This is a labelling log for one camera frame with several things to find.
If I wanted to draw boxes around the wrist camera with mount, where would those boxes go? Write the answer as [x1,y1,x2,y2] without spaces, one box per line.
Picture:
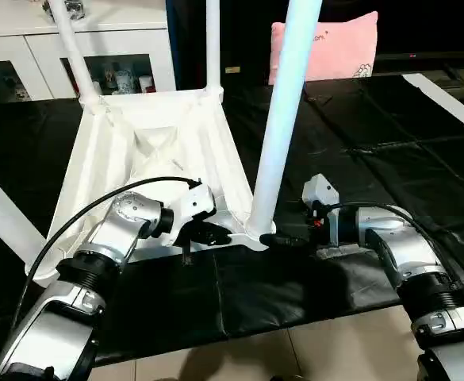
[164,183,218,239]
[301,174,342,227]

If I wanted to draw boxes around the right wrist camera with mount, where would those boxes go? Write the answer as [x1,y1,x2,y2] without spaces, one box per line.
[301,174,342,227]

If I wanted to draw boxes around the black work mat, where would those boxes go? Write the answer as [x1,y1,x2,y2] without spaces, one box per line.
[0,73,464,374]

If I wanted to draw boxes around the black furniture with yellow label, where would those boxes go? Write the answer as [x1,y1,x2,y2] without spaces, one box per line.
[168,0,464,84]

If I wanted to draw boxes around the white plastic table top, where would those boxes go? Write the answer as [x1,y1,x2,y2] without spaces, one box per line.
[29,86,278,285]

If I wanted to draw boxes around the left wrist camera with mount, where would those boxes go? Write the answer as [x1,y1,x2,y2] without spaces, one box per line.
[164,183,218,239]

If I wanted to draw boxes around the white plastic table leg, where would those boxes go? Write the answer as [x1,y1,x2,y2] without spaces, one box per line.
[247,0,324,237]
[0,163,48,267]
[205,0,224,100]
[48,0,105,114]

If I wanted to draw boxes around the dark low tv bench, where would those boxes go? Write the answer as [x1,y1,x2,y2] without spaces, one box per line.
[376,52,464,77]

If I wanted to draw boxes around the white cabinet with glass doors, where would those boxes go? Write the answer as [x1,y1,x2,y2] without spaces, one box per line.
[0,0,177,102]

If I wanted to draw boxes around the dark ornament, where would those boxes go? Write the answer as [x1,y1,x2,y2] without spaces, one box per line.
[45,0,86,21]

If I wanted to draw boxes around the pink pillow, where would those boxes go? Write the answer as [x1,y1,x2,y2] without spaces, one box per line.
[270,11,380,85]

